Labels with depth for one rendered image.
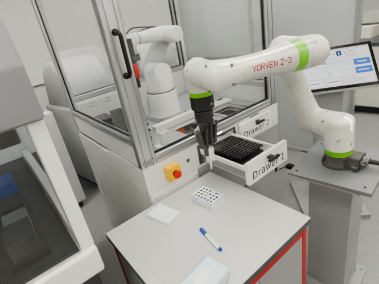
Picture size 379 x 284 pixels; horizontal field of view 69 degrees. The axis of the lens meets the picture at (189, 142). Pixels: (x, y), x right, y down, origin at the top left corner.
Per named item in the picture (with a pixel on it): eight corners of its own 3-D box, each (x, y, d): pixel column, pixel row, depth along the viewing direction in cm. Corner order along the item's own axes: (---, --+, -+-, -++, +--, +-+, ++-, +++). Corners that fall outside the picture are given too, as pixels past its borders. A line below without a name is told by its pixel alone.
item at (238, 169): (282, 157, 137) (281, 146, 134) (248, 180, 124) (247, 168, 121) (224, 139, 167) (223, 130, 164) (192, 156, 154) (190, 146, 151)
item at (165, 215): (180, 214, 122) (180, 211, 121) (167, 226, 116) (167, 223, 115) (160, 206, 129) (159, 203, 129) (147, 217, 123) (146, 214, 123)
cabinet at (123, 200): (282, 216, 217) (279, 122, 184) (180, 305, 164) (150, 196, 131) (203, 176, 289) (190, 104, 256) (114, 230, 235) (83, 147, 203)
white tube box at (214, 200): (224, 200, 125) (223, 194, 124) (212, 211, 120) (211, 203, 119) (205, 191, 134) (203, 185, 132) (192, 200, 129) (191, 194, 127)
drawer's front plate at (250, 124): (272, 125, 177) (270, 109, 173) (241, 142, 162) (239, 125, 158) (269, 125, 179) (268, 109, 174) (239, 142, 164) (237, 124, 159)
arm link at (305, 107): (312, 117, 150) (277, 29, 123) (338, 124, 136) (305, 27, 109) (295, 132, 148) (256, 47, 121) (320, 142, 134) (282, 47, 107)
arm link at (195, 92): (202, 53, 107) (176, 59, 103) (218, 55, 96) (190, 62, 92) (206, 88, 112) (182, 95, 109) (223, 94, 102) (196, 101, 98)
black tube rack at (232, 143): (263, 155, 141) (263, 144, 138) (240, 170, 131) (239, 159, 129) (232, 145, 157) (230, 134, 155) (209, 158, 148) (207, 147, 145)
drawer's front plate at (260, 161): (287, 159, 137) (286, 139, 132) (249, 186, 122) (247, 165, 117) (284, 158, 138) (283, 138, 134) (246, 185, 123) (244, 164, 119)
